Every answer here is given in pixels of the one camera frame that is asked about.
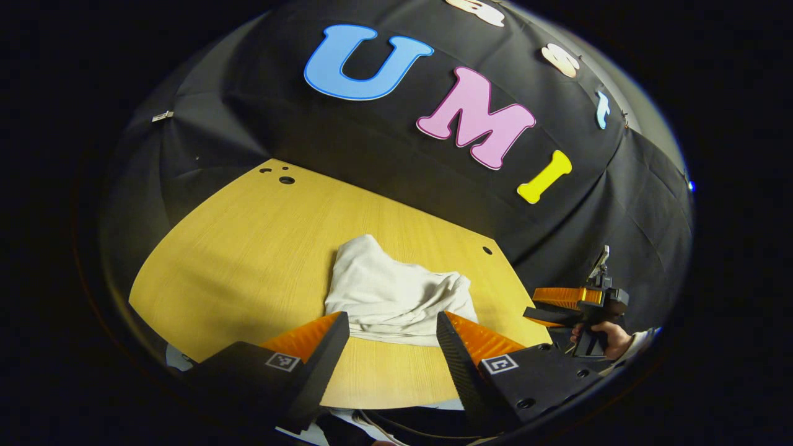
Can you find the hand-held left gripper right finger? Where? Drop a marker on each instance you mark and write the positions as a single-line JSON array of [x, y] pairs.
[[461, 371]]

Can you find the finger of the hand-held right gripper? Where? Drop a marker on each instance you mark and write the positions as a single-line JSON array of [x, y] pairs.
[[567, 297], [552, 316]]

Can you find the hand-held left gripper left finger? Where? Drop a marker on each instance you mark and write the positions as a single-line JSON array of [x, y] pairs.
[[319, 371]]

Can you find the white jeans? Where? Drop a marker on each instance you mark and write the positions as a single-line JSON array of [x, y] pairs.
[[390, 291]]

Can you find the person's dark clothing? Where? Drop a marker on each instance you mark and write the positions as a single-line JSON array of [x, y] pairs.
[[427, 424]]

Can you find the row of small backdrop clips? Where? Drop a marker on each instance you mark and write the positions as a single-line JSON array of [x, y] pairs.
[[624, 115]]

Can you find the black backdrop cloth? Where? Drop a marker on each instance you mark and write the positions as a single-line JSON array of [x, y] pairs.
[[372, 148]]

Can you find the silver metal clip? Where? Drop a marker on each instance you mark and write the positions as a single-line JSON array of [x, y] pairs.
[[162, 116]]

